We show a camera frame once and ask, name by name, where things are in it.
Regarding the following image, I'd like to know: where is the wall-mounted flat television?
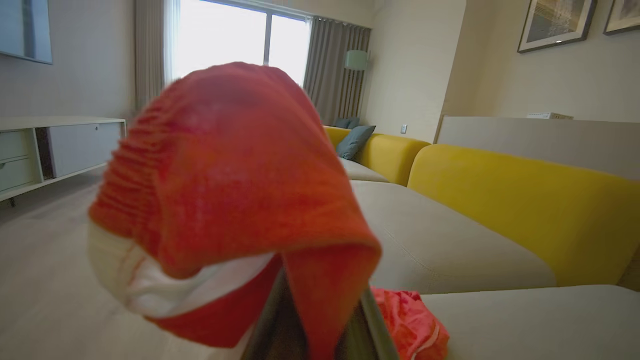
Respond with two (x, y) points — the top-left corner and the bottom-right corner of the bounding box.
(0, 0), (53, 65)

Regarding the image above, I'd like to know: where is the large dark framed picture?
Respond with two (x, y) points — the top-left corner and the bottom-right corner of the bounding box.
(517, 0), (598, 54)

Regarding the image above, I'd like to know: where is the large bright window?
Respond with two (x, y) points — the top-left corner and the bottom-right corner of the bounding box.
(167, 0), (312, 87)

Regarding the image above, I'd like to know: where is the red and white cloth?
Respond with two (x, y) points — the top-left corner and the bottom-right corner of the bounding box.
(87, 61), (451, 360)

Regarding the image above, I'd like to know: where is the small dark framed picture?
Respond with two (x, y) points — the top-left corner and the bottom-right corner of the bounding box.
(603, 0), (640, 36)

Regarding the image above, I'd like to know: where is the small yellow sofa backrest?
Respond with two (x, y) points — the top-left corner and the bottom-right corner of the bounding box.
(324, 126), (432, 187)

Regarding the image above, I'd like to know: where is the white low media cabinet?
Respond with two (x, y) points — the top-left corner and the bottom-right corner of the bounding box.
(0, 116), (127, 203)

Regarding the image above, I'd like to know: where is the floor lamp with pale shade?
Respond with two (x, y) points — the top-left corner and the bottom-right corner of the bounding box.
(344, 49), (370, 121)

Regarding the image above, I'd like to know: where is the large yellow sofa backrest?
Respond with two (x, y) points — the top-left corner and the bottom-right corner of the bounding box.
(407, 144), (640, 288)

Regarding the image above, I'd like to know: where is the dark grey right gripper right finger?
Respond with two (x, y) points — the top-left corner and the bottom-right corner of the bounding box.
(336, 286), (399, 360)

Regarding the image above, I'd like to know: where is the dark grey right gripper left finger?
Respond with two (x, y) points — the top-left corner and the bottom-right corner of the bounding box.
(241, 267), (312, 360)

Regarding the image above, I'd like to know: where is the sheer pale curtain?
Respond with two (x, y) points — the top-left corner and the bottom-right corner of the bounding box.
(134, 0), (176, 115)

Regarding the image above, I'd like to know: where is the large teal cushion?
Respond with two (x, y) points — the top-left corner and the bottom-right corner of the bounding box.
(335, 125), (377, 161)

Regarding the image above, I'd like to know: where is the grey pleated curtain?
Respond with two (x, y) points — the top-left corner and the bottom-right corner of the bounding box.
(302, 17), (372, 126)

